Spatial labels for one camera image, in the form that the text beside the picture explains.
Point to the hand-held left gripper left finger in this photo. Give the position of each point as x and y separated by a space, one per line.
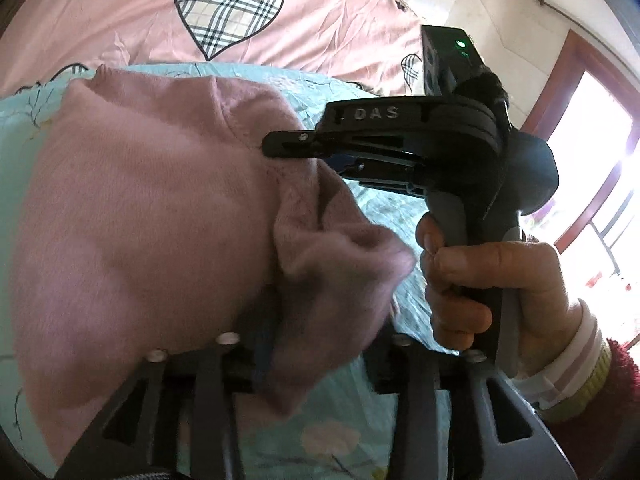
215 400

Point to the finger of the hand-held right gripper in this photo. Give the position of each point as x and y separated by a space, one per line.
340 163
370 125

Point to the red-brown window frame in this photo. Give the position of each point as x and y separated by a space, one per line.
575 60

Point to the person's right hand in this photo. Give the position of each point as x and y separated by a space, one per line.
535 280

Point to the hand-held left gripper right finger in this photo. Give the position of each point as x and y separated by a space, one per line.
420 400

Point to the teal floral bed sheet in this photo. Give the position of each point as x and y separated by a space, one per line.
380 210

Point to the dark wall rod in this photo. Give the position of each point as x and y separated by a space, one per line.
565 10

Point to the pink knit sweater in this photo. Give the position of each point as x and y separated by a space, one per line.
150 210

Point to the person's right forearm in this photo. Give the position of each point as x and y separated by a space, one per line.
600 400

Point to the pink quilt with plaid hearts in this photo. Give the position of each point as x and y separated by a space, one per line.
125 20

